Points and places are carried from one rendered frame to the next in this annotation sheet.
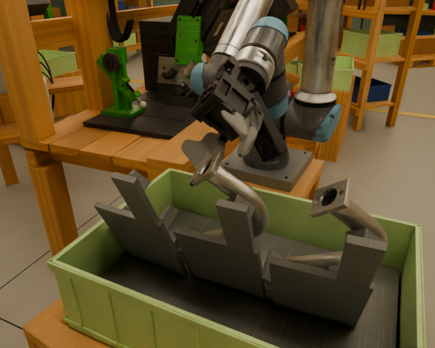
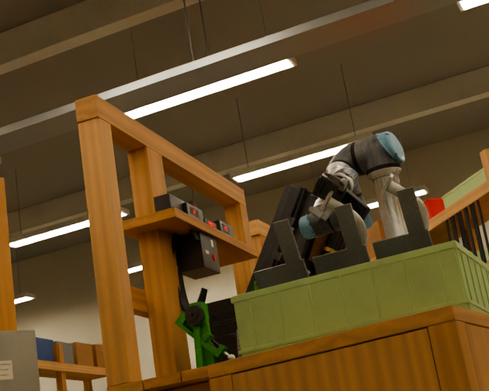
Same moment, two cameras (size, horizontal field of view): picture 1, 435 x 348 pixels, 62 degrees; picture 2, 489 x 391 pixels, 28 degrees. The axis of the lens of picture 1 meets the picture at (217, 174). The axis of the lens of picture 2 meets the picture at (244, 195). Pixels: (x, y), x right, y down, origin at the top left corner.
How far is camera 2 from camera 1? 2.29 m
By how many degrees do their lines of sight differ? 46
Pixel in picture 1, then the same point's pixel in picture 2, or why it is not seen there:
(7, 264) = not seen: outside the picture
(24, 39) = (124, 281)
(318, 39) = (388, 204)
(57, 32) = (134, 298)
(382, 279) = not seen: hidden behind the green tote
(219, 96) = (324, 176)
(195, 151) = (316, 211)
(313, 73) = (393, 230)
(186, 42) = not seen: hidden behind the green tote
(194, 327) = (337, 275)
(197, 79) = (303, 222)
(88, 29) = (163, 296)
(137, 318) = (299, 301)
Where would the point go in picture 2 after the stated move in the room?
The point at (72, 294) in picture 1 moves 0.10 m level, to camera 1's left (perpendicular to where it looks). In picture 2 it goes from (248, 317) to (210, 323)
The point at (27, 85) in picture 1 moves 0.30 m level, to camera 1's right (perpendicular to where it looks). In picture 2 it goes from (125, 322) to (212, 308)
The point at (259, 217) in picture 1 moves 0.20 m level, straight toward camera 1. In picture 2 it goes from (360, 223) to (358, 203)
